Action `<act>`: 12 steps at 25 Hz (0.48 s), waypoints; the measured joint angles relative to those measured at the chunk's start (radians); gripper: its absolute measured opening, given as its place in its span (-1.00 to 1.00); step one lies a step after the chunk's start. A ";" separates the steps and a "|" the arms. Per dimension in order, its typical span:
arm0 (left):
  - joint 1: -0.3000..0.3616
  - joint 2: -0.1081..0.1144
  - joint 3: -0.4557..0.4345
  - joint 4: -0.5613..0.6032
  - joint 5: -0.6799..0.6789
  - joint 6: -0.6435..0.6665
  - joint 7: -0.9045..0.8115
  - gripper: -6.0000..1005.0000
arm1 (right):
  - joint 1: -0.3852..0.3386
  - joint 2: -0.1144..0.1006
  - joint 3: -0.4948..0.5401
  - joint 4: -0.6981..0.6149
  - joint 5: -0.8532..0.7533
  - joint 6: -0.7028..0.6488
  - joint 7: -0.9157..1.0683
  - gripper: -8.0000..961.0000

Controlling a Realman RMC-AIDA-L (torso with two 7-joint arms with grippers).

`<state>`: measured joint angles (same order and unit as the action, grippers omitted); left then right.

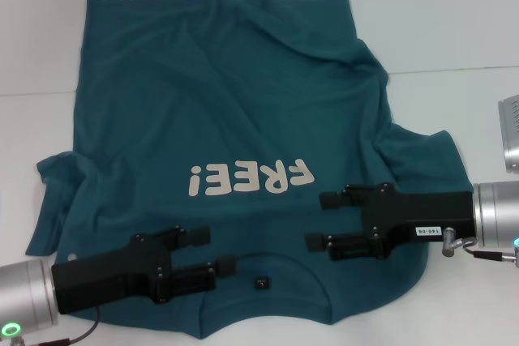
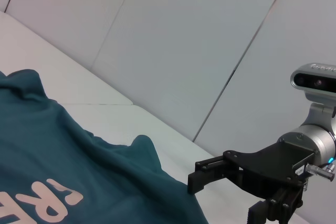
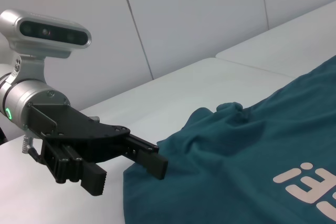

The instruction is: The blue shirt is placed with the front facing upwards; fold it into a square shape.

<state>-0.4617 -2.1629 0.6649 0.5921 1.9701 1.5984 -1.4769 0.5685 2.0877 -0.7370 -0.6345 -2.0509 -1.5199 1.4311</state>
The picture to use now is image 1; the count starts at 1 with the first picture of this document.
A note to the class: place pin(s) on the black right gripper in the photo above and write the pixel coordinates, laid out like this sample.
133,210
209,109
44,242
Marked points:
421,210

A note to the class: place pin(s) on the teal T-shirt with FREE print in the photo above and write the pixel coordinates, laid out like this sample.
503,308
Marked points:
202,99

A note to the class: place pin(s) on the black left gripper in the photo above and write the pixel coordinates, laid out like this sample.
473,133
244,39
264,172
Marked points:
105,275

